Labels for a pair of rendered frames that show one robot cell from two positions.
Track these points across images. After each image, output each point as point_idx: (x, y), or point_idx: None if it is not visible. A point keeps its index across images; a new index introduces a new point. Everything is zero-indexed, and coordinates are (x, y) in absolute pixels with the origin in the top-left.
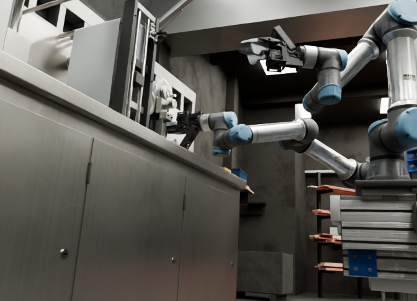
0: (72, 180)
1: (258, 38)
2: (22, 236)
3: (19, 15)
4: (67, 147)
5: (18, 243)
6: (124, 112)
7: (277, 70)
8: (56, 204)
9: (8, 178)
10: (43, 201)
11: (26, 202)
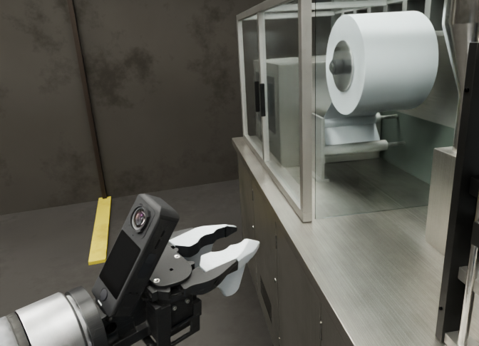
0: (314, 326)
1: (192, 228)
2: (302, 337)
3: (457, 123)
4: (311, 296)
5: (301, 339)
6: (443, 297)
7: (167, 342)
8: (310, 334)
9: (296, 297)
10: (306, 325)
11: (301, 318)
